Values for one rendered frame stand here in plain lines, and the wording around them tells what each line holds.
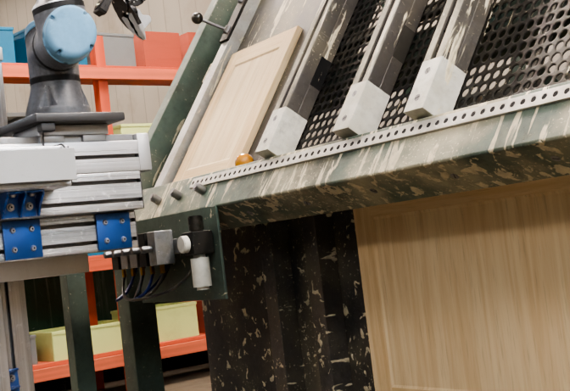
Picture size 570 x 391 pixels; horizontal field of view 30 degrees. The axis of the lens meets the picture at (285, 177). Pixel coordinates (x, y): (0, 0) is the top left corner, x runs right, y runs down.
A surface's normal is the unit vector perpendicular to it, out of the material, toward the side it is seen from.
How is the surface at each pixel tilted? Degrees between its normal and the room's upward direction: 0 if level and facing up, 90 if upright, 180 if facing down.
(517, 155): 146
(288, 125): 90
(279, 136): 90
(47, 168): 90
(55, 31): 97
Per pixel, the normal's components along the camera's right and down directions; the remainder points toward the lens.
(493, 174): -0.37, 0.86
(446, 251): -0.84, 0.07
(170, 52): 0.65, -0.13
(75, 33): 0.44, 0.02
